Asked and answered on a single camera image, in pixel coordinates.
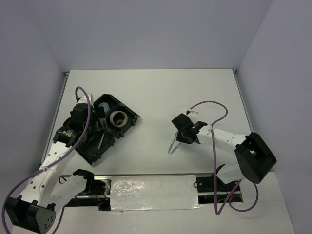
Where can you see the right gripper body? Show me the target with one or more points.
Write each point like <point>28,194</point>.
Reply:
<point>180,137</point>

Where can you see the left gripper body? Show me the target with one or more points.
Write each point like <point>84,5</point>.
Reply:
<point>92,124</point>

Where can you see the green pen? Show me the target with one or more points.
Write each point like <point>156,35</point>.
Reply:
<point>172,143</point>

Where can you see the blue pen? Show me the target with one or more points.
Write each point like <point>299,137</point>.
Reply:
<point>175,148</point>

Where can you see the clear round jar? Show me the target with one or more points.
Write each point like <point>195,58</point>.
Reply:
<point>105,107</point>

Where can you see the large clear tape roll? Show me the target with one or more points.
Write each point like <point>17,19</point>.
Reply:
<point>118,119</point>

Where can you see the black four-compartment organizer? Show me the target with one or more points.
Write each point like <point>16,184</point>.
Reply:
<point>88,149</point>

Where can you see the yellow pen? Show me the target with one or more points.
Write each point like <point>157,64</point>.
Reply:
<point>101,141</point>

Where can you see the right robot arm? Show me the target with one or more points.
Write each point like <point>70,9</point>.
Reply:
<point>254,159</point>

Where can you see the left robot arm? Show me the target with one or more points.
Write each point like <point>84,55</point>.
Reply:
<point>36,207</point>

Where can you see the white foil-covered block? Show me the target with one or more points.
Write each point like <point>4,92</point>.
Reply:
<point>144,193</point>

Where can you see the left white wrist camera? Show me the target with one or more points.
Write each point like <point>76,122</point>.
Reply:
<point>86,99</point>

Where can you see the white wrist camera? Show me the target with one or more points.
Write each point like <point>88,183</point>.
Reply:
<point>192,115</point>
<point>86,99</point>

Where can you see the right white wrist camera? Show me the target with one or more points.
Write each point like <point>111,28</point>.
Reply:
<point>192,115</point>

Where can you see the metal rail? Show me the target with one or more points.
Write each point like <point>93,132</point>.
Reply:
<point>143,175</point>

